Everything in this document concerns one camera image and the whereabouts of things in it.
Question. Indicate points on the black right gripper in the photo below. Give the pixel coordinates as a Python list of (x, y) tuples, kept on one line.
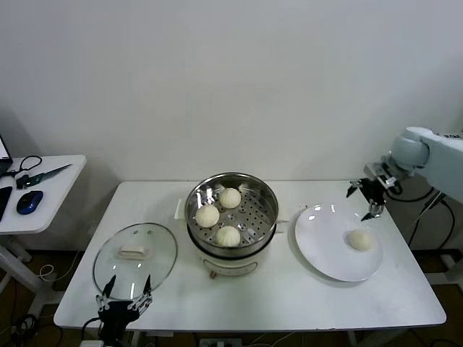
[(375, 189)]

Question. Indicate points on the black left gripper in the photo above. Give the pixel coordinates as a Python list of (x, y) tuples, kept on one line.
[(115, 314)]

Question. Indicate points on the white steamed baozi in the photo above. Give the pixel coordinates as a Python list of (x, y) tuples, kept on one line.
[(359, 239), (228, 236), (207, 216), (230, 198)]

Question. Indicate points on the round glass pot lid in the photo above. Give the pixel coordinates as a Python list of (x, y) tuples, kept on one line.
[(134, 251)]

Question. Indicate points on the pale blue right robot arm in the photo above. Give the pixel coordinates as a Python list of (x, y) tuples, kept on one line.
[(445, 162)]

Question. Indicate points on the stainless steel steamer basket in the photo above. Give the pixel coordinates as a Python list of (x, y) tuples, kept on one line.
[(267, 202)]

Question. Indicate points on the round white plate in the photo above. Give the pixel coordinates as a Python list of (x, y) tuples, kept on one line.
[(318, 238)]

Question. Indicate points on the white floor power strip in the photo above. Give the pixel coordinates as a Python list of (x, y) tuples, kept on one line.
[(220, 342)]

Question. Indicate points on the cream electric cooker base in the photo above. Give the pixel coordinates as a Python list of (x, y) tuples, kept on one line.
[(235, 265)]

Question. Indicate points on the blue computer mouse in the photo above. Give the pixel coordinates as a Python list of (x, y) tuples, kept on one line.
[(29, 201)]

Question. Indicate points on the green bladed hand tool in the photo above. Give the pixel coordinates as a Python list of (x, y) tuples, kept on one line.
[(47, 174)]

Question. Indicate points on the flat black device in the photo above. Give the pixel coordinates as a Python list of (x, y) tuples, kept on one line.
[(4, 202)]

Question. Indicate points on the black laptop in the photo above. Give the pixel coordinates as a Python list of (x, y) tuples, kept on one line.
[(4, 164)]

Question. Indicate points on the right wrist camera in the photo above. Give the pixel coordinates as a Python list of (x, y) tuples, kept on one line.
[(378, 171)]

